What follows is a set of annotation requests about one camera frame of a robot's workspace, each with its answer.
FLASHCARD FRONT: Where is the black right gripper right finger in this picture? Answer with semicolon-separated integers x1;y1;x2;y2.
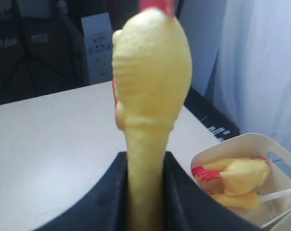
163;152;262;231

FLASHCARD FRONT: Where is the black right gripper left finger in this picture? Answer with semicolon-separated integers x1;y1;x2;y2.
39;152;127;231

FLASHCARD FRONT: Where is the headless yellow rubber chicken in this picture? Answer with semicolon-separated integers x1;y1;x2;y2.
191;157;271;196

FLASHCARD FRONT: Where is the yellow chicken facing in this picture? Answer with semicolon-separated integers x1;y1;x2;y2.
112;0;192;231

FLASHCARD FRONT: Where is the cream bin marked X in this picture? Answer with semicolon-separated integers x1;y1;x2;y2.
191;133;291;228

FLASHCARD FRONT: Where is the white cardboard box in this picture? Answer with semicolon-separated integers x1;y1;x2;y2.
81;13;113;85

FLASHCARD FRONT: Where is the black camera tripod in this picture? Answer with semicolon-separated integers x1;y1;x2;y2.
0;0;85;105

